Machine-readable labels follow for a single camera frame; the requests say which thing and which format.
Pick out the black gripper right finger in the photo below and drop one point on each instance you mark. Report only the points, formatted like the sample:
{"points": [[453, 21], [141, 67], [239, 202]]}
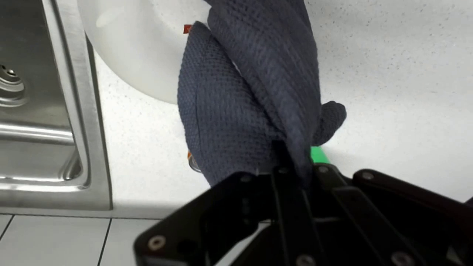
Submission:
{"points": [[394, 216]]}

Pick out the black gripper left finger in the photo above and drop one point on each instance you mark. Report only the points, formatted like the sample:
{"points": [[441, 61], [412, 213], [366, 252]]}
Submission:
{"points": [[232, 216]]}

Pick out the green plastic cup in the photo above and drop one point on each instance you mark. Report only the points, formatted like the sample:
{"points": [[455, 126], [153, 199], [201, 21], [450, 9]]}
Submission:
{"points": [[320, 156]]}

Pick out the dark blue towel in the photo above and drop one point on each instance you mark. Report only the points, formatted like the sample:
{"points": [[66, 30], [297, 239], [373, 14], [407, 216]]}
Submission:
{"points": [[246, 94]]}

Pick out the translucent white bowl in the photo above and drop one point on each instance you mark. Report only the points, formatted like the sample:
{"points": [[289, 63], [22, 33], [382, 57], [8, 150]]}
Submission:
{"points": [[143, 54]]}

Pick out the stainless steel double sink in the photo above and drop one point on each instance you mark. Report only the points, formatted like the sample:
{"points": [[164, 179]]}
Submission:
{"points": [[45, 123]]}

